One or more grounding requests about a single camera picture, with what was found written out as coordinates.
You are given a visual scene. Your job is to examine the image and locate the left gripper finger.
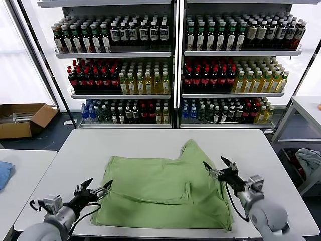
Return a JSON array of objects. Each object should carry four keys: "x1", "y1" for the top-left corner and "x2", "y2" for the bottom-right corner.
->
[
  {"x1": 92, "y1": 180, "x2": 113, "y2": 200},
  {"x1": 74, "y1": 178, "x2": 93, "y2": 194}
]

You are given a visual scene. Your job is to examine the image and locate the brown cardboard box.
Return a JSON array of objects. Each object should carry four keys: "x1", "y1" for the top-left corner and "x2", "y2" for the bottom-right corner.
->
[{"x1": 0, "y1": 103, "x2": 58, "y2": 139}]

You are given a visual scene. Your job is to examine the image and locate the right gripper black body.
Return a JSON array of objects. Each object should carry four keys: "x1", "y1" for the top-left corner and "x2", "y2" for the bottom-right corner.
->
[{"x1": 217, "y1": 168, "x2": 248, "y2": 194}]

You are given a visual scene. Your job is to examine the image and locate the white label dark drink bottle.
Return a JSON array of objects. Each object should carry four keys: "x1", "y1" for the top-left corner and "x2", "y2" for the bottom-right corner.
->
[
  {"x1": 275, "y1": 21, "x2": 287, "y2": 49},
  {"x1": 266, "y1": 20, "x2": 277, "y2": 49},
  {"x1": 159, "y1": 21, "x2": 169, "y2": 46},
  {"x1": 128, "y1": 22, "x2": 138, "y2": 46},
  {"x1": 110, "y1": 22, "x2": 120, "y2": 46},
  {"x1": 285, "y1": 22, "x2": 297, "y2": 49},
  {"x1": 293, "y1": 22, "x2": 306, "y2": 50},
  {"x1": 119, "y1": 22, "x2": 129, "y2": 46},
  {"x1": 139, "y1": 22, "x2": 149, "y2": 46},
  {"x1": 149, "y1": 21, "x2": 159, "y2": 46}
]

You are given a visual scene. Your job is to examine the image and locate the blue folded cloth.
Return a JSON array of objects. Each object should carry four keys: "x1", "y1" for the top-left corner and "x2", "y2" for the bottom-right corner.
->
[{"x1": 0, "y1": 161, "x2": 16, "y2": 192}]

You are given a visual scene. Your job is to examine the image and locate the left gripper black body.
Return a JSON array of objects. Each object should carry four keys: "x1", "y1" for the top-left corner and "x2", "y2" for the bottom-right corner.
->
[{"x1": 65, "y1": 190, "x2": 100, "y2": 213}]

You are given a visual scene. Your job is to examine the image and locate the metal beverage shelf unit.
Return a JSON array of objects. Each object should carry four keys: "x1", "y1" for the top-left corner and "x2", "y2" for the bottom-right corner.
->
[
  {"x1": 37, "y1": 0, "x2": 179, "y2": 129},
  {"x1": 177, "y1": 0, "x2": 303, "y2": 130}
]

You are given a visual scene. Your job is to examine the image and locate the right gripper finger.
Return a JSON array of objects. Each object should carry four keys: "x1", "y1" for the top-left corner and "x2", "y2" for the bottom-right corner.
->
[
  {"x1": 203, "y1": 161, "x2": 223, "y2": 179},
  {"x1": 220, "y1": 156, "x2": 239, "y2": 174}
]

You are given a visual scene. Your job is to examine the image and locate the red cloth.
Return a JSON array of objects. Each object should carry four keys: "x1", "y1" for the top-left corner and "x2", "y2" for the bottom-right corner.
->
[{"x1": 288, "y1": 150, "x2": 306, "y2": 180}]

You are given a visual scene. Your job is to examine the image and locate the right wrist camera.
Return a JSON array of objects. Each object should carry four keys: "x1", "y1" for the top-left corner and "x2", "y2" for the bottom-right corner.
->
[{"x1": 247, "y1": 175, "x2": 265, "y2": 195}]

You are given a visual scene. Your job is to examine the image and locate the dark window frame post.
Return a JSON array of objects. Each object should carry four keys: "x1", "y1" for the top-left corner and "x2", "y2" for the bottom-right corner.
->
[{"x1": 7, "y1": 0, "x2": 78, "y2": 125}]

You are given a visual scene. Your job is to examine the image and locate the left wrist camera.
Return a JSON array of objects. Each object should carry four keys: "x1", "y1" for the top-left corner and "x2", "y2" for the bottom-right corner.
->
[{"x1": 29, "y1": 194, "x2": 63, "y2": 215}]

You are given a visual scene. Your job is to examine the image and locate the white frame side table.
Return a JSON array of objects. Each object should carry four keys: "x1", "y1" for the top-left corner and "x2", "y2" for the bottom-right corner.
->
[{"x1": 270, "y1": 95, "x2": 321, "y2": 151}]

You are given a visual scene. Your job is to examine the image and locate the green cap dark tea bottle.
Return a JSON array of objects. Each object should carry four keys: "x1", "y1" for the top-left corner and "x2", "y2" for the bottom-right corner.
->
[
  {"x1": 53, "y1": 26, "x2": 64, "y2": 54},
  {"x1": 80, "y1": 24, "x2": 92, "y2": 54},
  {"x1": 195, "y1": 21, "x2": 206, "y2": 51},
  {"x1": 225, "y1": 21, "x2": 237, "y2": 51},
  {"x1": 215, "y1": 21, "x2": 226, "y2": 51},
  {"x1": 100, "y1": 23, "x2": 111, "y2": 53},
  {"x1": 235, "y1": 21, "x2": 247, "y2": 51},
  {"x1": 61, "y1": 25, "x2": 73, "y2": 54},
  {"x1": 205, "y1": 21, "x2": 216, "y2": 51},
  {"x1": 70, "y1": 24, "x2": 83, "y2": 54},
  {"x1": 90, "y1": 23, "x2": 102, "y2": 53},
  {"x1": 185, "y1": 21, "x2": 196, "y2": 51}
]

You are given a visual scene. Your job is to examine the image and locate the pale blue crumpled cloth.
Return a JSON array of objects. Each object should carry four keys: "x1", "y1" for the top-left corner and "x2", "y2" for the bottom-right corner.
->
[{"x1": 295, "y1": 148, "x2": 321, "y2": 176}]

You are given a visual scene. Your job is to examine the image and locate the red cap cola bottle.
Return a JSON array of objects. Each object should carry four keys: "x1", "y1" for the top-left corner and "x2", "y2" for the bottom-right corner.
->
[
  {"x1": 147, "y1": 104, "x2": 155, "y2": 124},
  {"x1": 110, "y1": 68, "x2": 120, "y2": 93},
  {"x1": 226, "y1": 66, "x2": 236, "y2": 92},
  {"x1": 93, "y1": 69, "x2": 103, "y2": 93},
  {"x1": 84, "y1": 69, "x2": 94, "y2": 93},
  {"x1": 67, "y1": 69, "x2": 77, "y2": 93},
  {"x1": 192, "y1": 67, "x2": 202, "y2": 92},
  {"x1": 183, "y1": 67, "x2": 193, "y2": 92},
  {"x1": 243, "y1": 102, "x2": 251, "y2": 123},
  {"x1": 201, "y1": 67, "x2": 211, "y2": 92},
  {"x1": 101, "y1": 68, "x2": 111, "y2": 93},
  {"x1": 139, "y1": 104, "x2": 148, "y2": 124},
  {"x1": 218, "y1": 67, "x2": 228, "y2": 92},
  {"x1": 250, "y1": 102, "x2": 259, "y2": 123},
  {"x1": 76, "y1": 69, "x2": 86, "y2": 93},
  {"x1": 209, "y1": 67, "x2": 219, "y2": 92}
]

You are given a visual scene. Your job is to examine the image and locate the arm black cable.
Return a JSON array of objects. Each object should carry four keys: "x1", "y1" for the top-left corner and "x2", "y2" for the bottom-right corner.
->
[
  {"x1": 224, "y1": 181, "x2": 251, "y2": 223},
  {"x1": 67, "y1": 202, "x2": 102, "y2": 234}
]

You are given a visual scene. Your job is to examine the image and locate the green polo shirt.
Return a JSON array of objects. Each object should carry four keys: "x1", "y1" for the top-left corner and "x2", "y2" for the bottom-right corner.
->
[{"x1": 90, "y1": 139, "x2": 235, "y2": 232}]

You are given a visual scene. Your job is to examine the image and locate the beige label dark drink bottle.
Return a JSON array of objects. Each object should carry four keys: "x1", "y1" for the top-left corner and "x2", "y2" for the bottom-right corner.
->
[
  {"x1": 256, "y1": 20, "x2": 268, "y2": 49},
  {"x1": 246, "y1": 20, "x2": 258, "y2": 49}
]

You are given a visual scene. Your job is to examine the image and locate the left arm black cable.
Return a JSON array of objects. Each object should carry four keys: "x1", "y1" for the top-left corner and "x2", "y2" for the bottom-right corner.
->
[{"x1": 67, "y1": 202, "x2": 102, "y2": 234}]

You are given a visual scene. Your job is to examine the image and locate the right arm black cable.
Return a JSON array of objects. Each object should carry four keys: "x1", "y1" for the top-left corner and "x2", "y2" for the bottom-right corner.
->
[{"x1": 224, "y1": 181, "x2": 251, "y2": 223}]

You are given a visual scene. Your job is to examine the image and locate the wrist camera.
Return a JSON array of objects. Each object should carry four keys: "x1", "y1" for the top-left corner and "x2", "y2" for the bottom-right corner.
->
[
  {"x1": 247, "y1": 175, "x2": 265, "y2": 195},
  {"x1": 29, "y1": 194, "x2": 63, "y2": 215}
]

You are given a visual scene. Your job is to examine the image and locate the clear plastic packaging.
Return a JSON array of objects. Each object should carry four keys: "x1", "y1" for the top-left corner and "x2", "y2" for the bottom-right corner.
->
[{"x1": 0, "y1": 112, "x2": 38, "y2": 124}]

